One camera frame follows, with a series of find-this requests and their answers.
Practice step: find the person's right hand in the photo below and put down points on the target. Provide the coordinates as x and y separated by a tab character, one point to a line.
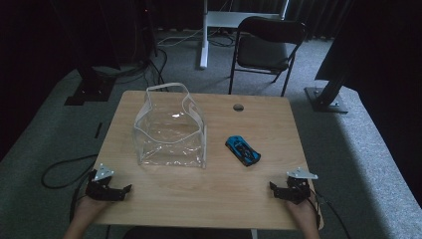
304	212

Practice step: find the black folding chair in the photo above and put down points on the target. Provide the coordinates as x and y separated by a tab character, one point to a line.
265	49

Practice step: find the black stand with grey base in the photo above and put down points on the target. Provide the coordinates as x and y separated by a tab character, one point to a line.
326	98

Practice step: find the person's left hand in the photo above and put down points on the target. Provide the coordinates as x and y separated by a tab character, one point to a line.
87	207

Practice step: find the black tape strip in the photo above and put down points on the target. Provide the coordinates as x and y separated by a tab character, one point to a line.
98	130

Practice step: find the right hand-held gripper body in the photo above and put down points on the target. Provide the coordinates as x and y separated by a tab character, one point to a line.
298	187

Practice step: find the grey round table grommet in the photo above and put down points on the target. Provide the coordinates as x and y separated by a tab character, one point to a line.
238	107

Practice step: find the clear plastic bag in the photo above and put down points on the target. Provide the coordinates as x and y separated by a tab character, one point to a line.
170	136

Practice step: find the blue toy car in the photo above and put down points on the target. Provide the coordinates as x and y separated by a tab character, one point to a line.
243	151

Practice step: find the white desk frame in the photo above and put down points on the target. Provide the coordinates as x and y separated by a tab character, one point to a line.
225	18

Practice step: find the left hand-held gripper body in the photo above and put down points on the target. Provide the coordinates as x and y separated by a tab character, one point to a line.
99	186

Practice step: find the person's dark clothing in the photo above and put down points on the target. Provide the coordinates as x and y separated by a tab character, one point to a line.
185	233

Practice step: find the white table leg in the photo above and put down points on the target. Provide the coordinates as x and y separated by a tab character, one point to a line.
254	234

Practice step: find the black stand with square base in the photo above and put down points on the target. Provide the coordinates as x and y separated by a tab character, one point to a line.
91	83

